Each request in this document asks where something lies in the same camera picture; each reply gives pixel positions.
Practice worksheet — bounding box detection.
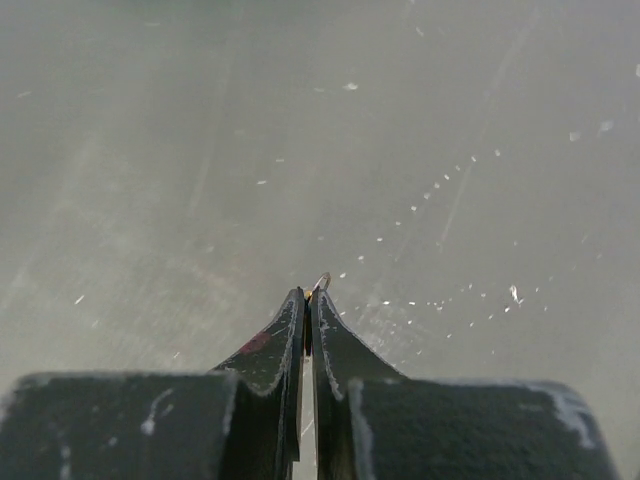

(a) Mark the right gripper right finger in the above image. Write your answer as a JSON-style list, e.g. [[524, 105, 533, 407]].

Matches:
[[310, 290, 618, 479]]

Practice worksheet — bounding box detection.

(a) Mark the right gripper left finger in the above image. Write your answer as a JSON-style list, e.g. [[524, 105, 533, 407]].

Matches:
[[1, 288, 305, 479]]

